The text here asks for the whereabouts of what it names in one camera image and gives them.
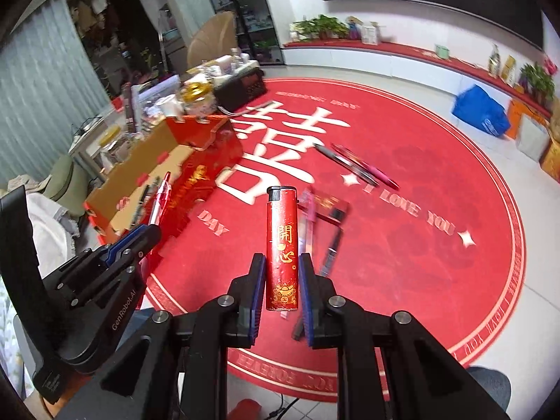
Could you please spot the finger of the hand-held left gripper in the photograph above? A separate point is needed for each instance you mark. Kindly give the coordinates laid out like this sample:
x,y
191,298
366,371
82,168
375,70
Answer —
x,y
131,239
131,264

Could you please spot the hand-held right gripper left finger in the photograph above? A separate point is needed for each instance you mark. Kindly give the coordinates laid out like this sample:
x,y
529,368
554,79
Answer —
x,y
258,288

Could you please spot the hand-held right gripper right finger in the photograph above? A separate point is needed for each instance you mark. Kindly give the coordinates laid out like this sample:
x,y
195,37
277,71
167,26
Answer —
x,y
306,297

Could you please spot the thick black marker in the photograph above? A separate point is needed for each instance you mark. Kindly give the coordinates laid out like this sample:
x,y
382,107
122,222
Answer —
x,y
141,203

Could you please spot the red gel pen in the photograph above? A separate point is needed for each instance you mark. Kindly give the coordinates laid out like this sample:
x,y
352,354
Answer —
x,y
161,201

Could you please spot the slim red lighter gold print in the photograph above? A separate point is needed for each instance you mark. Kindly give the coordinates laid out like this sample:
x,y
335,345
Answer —
x,y
282,245

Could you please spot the thin black marker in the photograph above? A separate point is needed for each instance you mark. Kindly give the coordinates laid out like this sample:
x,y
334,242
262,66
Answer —
x,y
332,249

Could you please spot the pink and red pen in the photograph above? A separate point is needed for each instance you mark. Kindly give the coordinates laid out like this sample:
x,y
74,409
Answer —
x,y
308,214

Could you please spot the wide red lighter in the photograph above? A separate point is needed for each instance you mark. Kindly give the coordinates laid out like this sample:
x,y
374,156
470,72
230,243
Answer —
x,y
332,208

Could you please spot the red cardboard box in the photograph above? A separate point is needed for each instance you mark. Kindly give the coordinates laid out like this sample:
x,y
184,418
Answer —
x,y
205,170

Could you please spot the pink clear pen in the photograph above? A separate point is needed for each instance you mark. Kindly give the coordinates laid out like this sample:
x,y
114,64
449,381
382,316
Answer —
x,y
385,180

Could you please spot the dark grey pen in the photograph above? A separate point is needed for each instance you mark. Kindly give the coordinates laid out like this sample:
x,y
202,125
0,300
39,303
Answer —
x,y
326,152

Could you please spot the white cloth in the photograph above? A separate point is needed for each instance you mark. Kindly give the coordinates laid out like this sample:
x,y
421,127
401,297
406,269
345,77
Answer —
x,y
48,232

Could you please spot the green stool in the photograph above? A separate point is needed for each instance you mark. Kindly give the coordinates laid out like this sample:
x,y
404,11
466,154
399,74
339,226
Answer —
x,y
65,183

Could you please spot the round red printed mat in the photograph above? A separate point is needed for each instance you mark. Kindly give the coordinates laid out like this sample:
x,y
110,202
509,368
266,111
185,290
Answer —
x,y
415,249

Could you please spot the small red object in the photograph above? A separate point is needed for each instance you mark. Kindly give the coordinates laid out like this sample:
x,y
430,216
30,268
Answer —
x,y
245,409

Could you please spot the gold ornament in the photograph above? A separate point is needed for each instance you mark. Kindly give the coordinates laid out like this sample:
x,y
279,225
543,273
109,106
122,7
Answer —
x,y
197,91

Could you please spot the grey curtain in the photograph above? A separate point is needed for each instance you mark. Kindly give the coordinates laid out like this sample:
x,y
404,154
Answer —
x,y
43,96

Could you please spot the black basket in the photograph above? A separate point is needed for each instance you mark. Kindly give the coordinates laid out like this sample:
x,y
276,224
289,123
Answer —
x,y
238,89

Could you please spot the beige chair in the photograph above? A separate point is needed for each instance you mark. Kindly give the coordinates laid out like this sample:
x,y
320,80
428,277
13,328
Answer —
x,y
214,39

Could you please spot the white low cabinet red top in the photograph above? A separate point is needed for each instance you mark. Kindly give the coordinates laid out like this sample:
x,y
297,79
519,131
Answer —
x,y
393,63

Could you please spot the blue plastic bag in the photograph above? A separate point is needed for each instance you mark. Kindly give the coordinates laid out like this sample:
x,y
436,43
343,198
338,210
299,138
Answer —
x,y
481,111

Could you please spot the glass display cabinet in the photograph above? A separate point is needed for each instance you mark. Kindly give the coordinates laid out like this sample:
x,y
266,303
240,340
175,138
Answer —
x,y
245,0

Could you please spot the potted green plants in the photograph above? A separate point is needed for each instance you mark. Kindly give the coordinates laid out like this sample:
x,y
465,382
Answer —
x,y
321,26

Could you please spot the white carton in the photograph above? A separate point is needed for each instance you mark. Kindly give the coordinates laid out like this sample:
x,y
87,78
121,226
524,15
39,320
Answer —
x,y
369,35

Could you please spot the white paper bag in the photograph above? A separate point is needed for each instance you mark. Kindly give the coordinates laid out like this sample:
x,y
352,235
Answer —
x,y
531,140

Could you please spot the yellow gift box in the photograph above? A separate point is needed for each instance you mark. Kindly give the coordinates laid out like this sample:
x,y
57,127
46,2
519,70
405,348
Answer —
x,y
552,162

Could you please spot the green box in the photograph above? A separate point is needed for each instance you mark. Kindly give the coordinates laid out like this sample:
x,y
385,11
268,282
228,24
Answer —
x,y
442,51

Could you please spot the silver snack bag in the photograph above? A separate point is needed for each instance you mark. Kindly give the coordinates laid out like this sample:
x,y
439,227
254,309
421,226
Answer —
x,y
494,63

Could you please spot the yellow snack bag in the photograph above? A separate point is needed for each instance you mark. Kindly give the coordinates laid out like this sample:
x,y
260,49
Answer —
x,y
509,70

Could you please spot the potted plant with flowers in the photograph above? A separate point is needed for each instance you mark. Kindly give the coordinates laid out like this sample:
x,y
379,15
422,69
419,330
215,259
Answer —
x,y
536,78

